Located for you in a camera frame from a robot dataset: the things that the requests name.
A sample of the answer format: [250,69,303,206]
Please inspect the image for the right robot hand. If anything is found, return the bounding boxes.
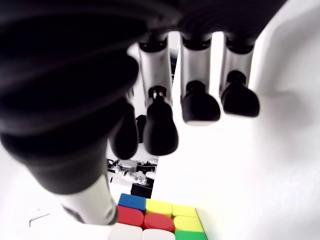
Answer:
[0,0,288,226]

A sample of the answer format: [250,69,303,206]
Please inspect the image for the multicoloured Rubik's cube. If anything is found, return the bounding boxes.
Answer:
[116,192,208,240]

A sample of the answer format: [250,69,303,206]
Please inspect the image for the small metal hex key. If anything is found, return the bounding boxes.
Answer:
[28,213,51,228]

